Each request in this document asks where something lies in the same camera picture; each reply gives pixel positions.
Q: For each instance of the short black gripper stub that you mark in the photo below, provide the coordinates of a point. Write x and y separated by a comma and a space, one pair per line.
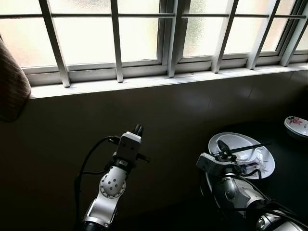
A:
146, 157

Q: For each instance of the white floral dinner plate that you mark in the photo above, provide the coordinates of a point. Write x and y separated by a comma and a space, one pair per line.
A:
238, 138

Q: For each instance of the long thin black rod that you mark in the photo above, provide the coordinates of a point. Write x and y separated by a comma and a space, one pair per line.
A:
250, 147

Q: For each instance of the white window sill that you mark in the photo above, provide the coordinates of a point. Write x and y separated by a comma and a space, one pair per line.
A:
159, 81

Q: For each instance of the small pink floral bowl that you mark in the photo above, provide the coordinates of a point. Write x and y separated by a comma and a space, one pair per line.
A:
294, 126

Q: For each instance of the white metal window grille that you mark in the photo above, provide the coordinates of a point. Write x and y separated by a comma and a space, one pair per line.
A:
116, 43

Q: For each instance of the white framed frosted window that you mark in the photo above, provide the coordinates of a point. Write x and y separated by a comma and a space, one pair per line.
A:
171, 38

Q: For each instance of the brown woven cloth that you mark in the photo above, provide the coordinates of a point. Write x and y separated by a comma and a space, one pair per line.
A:
12, 82

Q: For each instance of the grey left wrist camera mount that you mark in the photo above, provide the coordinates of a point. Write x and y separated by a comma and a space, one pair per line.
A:
129, 147

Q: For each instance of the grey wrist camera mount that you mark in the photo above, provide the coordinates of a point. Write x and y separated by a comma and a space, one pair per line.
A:
209, 162
129, 147

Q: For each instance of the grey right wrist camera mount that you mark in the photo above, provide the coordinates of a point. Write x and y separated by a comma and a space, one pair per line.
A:
209, 162

